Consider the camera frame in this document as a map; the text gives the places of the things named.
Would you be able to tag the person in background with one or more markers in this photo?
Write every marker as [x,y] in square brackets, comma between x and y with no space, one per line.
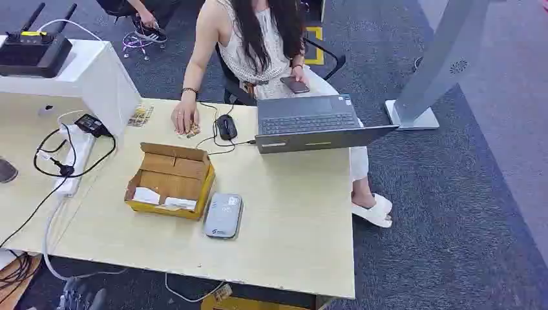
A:
[150,13]

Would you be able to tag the open cardboard box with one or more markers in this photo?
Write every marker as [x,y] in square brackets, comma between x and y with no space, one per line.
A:
[175,179]

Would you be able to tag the grey floor stand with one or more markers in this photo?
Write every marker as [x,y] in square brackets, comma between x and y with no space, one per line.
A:
[441,60]

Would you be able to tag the white desk partition box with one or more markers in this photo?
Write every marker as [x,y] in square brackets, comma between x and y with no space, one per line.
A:
[107,81]

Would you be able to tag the spread of printed cards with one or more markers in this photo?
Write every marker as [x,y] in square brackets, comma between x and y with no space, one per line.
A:
[140,116]

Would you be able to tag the grey open laptop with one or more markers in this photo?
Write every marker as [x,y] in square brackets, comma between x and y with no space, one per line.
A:
[308,117]

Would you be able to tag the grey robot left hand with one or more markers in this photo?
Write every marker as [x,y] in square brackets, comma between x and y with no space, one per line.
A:
[79,297]

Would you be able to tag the grey card reader device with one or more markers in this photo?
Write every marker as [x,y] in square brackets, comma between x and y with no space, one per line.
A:
[223,215]

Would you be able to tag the white card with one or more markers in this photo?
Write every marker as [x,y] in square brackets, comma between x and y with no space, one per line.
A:
[146,196]
[180,203]

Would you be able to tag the person's left hand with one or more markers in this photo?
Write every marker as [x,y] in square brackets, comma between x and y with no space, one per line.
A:
[300,73]

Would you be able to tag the yellow box under desk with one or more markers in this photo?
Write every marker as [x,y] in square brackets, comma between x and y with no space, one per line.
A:
[248,304]

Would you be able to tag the small stack of printed cards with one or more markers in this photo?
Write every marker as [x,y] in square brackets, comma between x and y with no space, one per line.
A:
[193,132]

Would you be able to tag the black office chair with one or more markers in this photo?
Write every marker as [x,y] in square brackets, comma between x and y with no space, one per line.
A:
[233,85]

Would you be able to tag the white slipper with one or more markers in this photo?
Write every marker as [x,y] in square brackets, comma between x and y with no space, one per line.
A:
[376,212]

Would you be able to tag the dark round object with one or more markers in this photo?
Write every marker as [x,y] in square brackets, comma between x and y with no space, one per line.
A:
[7,171]

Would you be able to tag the dark smartphone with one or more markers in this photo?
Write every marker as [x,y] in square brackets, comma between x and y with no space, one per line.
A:
[295,85]

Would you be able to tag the person's right hand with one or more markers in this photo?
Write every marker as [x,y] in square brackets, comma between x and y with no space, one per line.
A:
[185,114]

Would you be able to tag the black computer mouse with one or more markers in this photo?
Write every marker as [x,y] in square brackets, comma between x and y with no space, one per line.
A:
[226,126]

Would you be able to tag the white power strip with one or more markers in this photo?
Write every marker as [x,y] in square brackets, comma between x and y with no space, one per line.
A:
[76,162]

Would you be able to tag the chrome chair base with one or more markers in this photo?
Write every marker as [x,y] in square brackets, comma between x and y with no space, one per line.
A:
[136,45]

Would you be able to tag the person seated at desk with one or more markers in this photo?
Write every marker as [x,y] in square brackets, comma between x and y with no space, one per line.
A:
[274,64]

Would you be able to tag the black power adapter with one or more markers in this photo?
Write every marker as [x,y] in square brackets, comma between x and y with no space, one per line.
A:
[90,125]

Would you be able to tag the black router with antennas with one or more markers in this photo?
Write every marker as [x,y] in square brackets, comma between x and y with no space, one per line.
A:
[34,53]

